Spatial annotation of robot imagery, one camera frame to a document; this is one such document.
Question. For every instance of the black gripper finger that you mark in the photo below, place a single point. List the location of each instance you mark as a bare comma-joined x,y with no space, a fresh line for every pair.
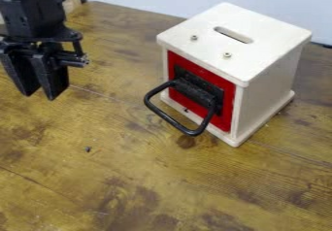
15,59
51,74

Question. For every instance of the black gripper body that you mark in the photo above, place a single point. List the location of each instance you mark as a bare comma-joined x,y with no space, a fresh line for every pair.
35,21

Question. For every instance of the red drawer with black handle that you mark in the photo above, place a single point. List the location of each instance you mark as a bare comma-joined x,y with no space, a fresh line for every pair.
201,91

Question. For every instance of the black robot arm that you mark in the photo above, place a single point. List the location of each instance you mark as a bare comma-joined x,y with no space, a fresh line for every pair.
39,47

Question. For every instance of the white wooden box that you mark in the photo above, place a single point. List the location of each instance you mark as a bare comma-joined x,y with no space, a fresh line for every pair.
245,53

